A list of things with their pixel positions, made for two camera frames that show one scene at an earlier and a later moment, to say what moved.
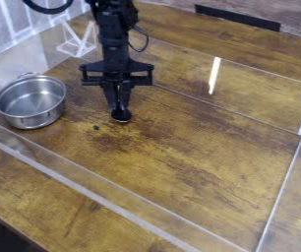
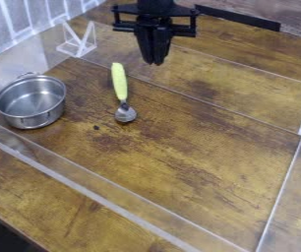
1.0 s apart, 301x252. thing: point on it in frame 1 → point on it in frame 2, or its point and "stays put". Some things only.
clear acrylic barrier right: x=290 y=230 stays put
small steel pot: x=30 y=100 stays put
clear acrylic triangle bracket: x=76 y=46 stays put
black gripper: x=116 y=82 → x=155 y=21
